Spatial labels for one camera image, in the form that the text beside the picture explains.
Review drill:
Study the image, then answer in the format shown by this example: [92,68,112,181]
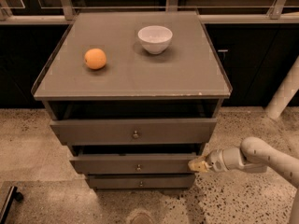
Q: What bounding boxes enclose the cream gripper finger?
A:
[188,156,212,173]

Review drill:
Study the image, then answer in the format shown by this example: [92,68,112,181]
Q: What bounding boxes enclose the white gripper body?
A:
[206,147,267,173]

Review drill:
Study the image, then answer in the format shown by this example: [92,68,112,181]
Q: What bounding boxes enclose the grey drawer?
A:
[70,153,196,175]
[87,174,195,189]
[50,119,217,146]

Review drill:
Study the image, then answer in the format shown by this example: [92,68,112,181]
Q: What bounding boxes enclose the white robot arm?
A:
[188,137,299,224]

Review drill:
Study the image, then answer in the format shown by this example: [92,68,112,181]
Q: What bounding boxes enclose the grey top drawer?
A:
[50,119,217,146]

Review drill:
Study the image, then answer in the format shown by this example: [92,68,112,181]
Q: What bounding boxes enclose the grey drawer cabinet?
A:
[31,10,234,191]

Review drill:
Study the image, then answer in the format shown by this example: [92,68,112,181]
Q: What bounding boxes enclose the grey bottom drawer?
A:
[87,174,195,189]

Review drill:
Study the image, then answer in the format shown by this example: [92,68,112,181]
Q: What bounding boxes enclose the white pillar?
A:
[265,56,299,119]

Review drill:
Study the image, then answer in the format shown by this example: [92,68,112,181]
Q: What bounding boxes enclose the white ceramic bowl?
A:
[137,25,173,54]

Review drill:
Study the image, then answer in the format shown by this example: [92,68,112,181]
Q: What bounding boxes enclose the orange fruit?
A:
[84,49,107,70]

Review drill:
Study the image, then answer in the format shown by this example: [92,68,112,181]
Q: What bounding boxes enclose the black wheeled cart base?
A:
[0,186,23,224]

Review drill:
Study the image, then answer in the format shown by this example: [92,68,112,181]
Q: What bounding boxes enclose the dark wall cabinets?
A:
[0,24,299,108]

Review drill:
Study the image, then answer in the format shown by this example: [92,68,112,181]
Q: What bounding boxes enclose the metal railing frame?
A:
[0,0,299,24]

